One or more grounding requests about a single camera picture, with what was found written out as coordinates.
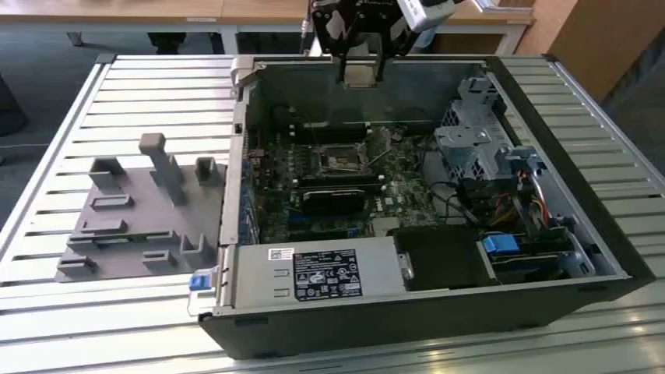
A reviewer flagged black open PC case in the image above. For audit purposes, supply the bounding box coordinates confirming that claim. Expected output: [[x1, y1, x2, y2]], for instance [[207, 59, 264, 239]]
[[196, 53, 659, 362]]

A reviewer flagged grey plastic parts rack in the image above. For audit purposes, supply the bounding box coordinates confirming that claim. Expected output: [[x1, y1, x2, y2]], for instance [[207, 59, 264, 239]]
[[55, 132, 230, 284]]

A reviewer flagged thin wire locking lever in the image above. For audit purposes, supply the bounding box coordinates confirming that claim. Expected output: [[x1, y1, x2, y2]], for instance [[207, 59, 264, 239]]
[[371, 146, 397, 167]]

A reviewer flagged blue-grey plastic bracket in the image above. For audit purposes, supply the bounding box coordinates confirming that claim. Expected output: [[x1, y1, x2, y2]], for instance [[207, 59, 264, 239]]
[[493, 146, 547, 172]]

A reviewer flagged metal socket cover frame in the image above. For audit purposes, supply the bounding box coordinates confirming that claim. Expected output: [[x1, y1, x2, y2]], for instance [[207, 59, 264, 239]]
[[363, 125, 397, 167]]

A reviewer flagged green RAM stick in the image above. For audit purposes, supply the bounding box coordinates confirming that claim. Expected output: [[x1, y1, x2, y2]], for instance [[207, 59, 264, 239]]
[[92, 235, 176, 247]]

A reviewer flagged silver chipset heatsink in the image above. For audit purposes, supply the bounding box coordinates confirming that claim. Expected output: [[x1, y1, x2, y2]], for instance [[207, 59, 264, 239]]
[[371, 217, 403, 237]]

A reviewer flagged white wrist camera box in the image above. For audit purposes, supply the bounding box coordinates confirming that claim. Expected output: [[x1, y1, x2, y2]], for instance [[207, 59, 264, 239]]
[[397, 0, 461, 31]]

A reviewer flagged blue case latch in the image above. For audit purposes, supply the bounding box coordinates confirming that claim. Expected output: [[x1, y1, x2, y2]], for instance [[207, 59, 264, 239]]
[[190, 266, 220, 293]]

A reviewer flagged green motherboard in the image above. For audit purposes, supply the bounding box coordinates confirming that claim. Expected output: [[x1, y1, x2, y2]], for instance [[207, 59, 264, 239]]
[[243, 116, 453, 242]]

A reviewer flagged blue disk carrier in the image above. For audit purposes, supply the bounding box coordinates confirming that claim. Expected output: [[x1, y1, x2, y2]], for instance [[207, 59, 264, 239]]
[[480, 232, 521, 258]]

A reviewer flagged wooden cabinet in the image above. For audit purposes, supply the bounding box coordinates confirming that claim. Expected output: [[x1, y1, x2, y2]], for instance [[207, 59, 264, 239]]
[[512, 0, 665, 102]]

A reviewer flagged metal CPU socket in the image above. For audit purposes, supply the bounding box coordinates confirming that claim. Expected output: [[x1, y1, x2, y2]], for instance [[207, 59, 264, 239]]
[[315, 143, 375, 175]]

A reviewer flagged silver perforated drive cage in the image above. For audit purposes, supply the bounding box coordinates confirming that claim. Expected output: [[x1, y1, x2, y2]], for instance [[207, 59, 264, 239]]
[[433, 76, 519, 182]]

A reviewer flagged black graphics card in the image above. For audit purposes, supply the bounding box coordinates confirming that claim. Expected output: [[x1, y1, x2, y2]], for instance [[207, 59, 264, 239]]
[[299, 188, 368, 217]]

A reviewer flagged white paper stack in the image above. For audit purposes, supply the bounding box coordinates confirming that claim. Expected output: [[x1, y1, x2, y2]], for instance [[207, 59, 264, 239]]
[[472, 0, 516, 12]]

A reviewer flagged silver power supply with label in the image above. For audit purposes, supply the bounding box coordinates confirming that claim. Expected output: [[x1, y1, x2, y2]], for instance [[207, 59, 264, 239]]
[[228, 239, 409, 309]]

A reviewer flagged silver square CPU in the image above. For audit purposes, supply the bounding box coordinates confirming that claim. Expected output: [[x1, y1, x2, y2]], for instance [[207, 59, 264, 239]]
[[345, 64, 379, 89]]

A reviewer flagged wooden desk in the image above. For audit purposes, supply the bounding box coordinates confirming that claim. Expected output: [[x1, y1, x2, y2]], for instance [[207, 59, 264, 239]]
[[0, 0, 536, 55]]

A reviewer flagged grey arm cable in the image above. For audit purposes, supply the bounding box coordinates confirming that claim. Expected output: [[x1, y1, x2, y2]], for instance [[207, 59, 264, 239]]
[[299, 7, 314, 54]]

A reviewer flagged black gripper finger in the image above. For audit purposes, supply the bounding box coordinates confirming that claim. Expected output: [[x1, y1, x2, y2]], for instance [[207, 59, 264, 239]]
[[375, 33, 392, 83], [336, 33, 356, 84]]

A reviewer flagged black plastic shroud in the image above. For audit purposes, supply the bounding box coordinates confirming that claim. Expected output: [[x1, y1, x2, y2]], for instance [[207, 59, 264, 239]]
[[392, 226, 503, 292]]

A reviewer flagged yellow red wire bundle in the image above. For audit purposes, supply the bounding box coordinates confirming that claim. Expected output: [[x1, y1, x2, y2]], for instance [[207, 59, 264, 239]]
[[488, 192, 552, 229]]

